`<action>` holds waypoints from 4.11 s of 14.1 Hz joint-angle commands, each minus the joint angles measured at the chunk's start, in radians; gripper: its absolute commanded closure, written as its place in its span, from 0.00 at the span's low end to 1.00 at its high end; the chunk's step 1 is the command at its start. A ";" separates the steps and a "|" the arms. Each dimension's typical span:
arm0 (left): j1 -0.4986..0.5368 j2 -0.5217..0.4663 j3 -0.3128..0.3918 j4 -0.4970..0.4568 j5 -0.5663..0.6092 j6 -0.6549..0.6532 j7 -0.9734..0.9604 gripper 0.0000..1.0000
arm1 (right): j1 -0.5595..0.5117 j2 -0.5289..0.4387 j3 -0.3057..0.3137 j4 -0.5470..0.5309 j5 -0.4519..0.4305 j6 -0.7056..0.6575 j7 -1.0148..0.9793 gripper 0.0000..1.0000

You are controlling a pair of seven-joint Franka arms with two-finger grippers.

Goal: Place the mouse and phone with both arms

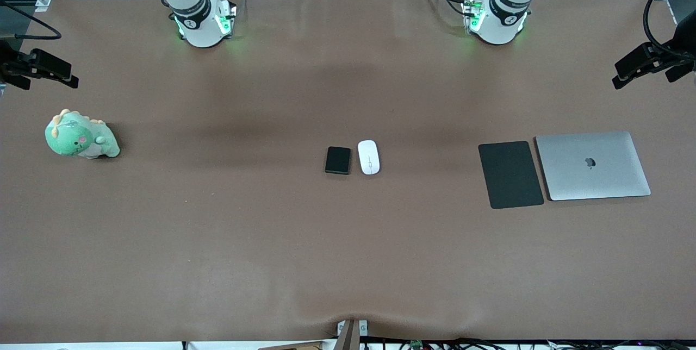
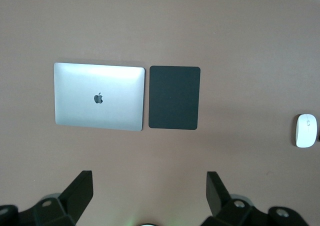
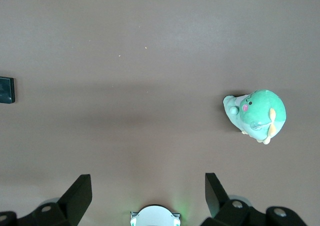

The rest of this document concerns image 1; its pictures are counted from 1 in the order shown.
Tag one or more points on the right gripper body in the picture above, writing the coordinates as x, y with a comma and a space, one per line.
7, 57

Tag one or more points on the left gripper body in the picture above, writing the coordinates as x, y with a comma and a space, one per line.
683, 41

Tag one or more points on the white computer mouse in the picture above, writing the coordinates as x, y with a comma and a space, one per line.
368, 157

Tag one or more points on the black phone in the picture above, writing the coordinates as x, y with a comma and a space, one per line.
338, 160

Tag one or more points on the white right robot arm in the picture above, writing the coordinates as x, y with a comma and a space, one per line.
198, 29

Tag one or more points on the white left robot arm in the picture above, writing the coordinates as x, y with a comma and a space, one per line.
503, 26

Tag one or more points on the black mouse pad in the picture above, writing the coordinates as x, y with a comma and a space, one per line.
511, 176

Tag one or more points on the green dinosaur plush toy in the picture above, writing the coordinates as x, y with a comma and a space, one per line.
70, 138

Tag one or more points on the silver laptop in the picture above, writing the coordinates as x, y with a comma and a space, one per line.
592, 176

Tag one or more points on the brown table cover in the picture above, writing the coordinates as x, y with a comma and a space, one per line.
348, 257

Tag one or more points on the small green circuit board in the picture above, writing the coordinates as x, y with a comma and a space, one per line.
416, 344

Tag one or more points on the metal table edge bracket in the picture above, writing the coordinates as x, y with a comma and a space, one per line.
348, 336

